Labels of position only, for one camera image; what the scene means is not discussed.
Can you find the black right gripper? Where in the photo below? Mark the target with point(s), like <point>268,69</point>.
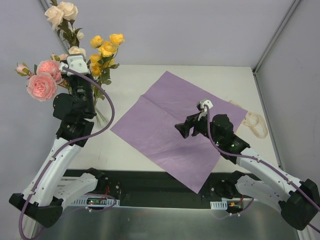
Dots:
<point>191,125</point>

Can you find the pink and purple wrapping paper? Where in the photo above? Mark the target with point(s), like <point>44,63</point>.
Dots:
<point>149,127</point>

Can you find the cream ribbon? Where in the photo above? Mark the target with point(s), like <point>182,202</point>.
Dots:
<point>256,124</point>

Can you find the yellow flower bunch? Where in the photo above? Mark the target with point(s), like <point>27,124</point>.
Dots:
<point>103,61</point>

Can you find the pink flower stem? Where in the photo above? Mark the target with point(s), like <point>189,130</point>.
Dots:
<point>43,82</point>

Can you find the peach flower bunch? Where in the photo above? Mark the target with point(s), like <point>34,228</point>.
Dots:
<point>69,32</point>

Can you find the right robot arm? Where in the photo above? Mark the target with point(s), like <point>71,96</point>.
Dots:
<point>297,201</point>

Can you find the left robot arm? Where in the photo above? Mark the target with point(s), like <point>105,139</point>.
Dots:
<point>43,200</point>

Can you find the clear glass vase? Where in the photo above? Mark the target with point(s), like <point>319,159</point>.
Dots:
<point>100,117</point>

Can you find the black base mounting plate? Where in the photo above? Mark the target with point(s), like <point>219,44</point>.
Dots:
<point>150,189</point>

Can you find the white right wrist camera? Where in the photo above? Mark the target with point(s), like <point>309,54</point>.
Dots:
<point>203,106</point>

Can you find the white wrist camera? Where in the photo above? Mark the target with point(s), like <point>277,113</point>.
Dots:
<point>203,106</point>
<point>75,62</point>

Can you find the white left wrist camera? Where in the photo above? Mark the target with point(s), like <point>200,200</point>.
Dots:
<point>75,62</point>

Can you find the right aluminium frame post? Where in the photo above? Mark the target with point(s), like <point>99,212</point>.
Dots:
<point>293,7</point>

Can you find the aluminium frame post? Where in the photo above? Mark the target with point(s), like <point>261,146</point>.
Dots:
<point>55,16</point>
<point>293,7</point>

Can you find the left aluminium frame post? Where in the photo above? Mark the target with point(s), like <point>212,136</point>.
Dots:
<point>55,16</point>

